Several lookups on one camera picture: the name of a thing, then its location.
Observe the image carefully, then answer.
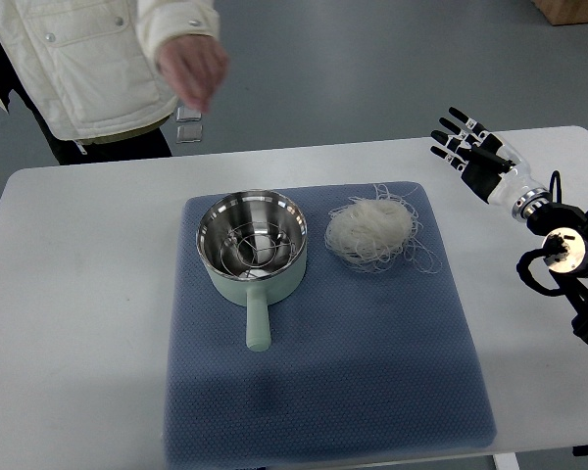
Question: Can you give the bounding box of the white jacket person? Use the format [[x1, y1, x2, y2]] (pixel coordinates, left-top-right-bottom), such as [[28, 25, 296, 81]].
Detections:
[[0, 0, 220, 165]]

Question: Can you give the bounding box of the bare human hand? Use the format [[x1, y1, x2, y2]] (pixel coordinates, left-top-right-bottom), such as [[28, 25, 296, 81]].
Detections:
[[156, 34, 229, 113]]

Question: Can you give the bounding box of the wire steaming rack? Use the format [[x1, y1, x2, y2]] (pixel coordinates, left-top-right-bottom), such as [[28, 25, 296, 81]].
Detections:
[[220, 221, 297, 279]]

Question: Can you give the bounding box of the wooden box corner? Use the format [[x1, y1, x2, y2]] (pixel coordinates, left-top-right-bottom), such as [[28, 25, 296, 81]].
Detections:
[[533, 0, 588, 25]]

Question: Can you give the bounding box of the white table leg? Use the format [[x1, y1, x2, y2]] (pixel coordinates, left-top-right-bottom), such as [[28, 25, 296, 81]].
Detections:
[[492, 452, 520, 470]]

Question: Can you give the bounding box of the blue textured mat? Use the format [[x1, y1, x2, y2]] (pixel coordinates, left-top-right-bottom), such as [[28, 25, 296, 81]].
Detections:
[[163, 182, 496, 469]]

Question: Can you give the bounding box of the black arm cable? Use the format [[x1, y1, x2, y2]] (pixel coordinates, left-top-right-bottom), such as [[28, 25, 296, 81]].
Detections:
[[514, 247, 574, 297]]

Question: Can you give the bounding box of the mint green steel pot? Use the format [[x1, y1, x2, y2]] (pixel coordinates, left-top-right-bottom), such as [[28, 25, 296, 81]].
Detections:
[[196, 190, 308, 353]]

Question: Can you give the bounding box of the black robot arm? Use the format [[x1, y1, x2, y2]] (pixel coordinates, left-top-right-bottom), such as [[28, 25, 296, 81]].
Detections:
[[516, 171, 588, 346]]

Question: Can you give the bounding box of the white vermicelli nest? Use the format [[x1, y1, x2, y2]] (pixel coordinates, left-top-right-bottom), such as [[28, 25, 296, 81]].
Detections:
[[323, 183, 442, 274]]

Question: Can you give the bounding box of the upper metal floor plate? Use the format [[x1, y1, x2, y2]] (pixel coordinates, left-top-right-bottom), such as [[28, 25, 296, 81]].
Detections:
[[175, 105, 202, 122]]

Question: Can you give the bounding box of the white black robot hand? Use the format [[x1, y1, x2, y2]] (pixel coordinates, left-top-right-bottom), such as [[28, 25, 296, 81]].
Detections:
[[430, 107, 551, 221]]

